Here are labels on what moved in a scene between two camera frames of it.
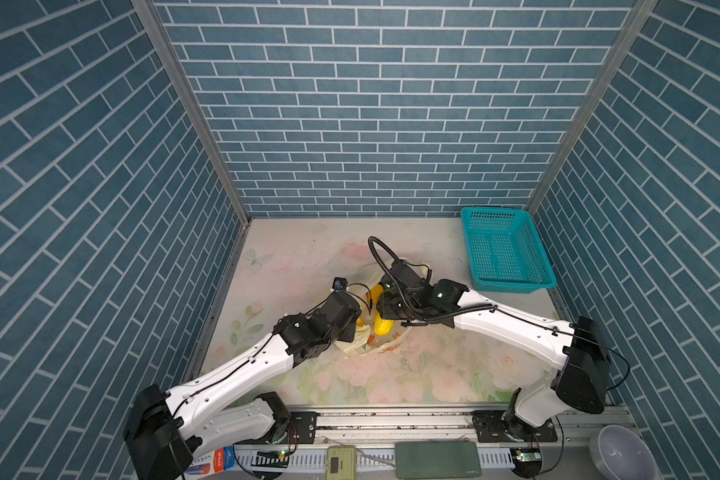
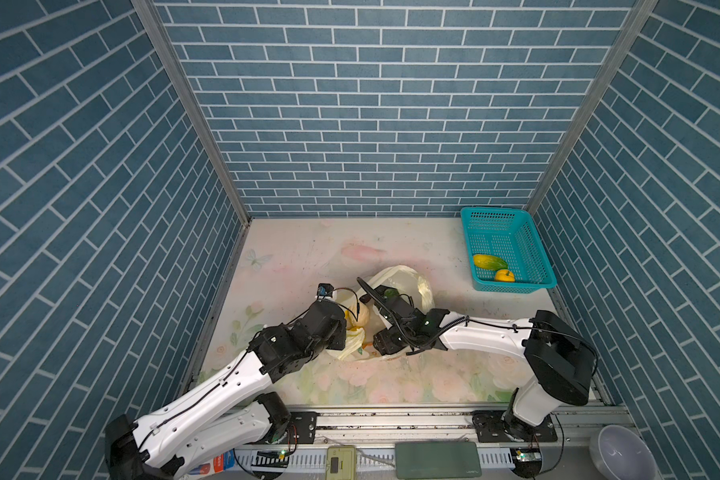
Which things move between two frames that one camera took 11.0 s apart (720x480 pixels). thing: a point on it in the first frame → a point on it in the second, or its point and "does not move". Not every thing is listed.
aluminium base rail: [439, 426] does not move
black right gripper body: [390, 307] → [390, 341]
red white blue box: [215, 461] does not move
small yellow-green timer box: [341, 462] does not move
